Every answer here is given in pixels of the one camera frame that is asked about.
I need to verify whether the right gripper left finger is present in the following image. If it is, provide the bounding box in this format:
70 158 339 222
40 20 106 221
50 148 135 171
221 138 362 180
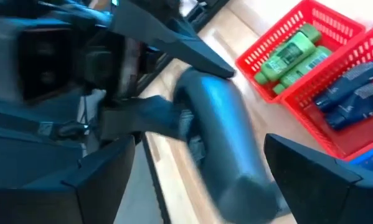
0 134 136 224

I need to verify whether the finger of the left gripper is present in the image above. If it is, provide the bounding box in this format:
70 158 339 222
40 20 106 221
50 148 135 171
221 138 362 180
99 95 195 142
110 0 236 79

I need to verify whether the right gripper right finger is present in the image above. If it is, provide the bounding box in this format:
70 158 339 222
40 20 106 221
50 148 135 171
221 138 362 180
263 133 373 224

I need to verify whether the grey body wash bottle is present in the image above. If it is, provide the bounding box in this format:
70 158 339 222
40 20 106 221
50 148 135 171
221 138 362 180
172 67 288 224

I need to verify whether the dark squeeze tube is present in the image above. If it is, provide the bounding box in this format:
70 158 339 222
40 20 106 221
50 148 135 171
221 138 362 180
324 81 373 131
313 58 373 113

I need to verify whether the small green bottle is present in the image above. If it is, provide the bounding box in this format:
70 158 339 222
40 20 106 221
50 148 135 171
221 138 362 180
278 22 323 57
272 45 333 95
253 30 317 85

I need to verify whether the red plastic basket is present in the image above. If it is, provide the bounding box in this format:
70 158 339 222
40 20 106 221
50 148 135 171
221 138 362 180
279 21 373 161
235 0 367 104

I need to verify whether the black metal rig frame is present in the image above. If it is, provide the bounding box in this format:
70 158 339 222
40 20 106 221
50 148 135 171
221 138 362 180
136 0 231 224

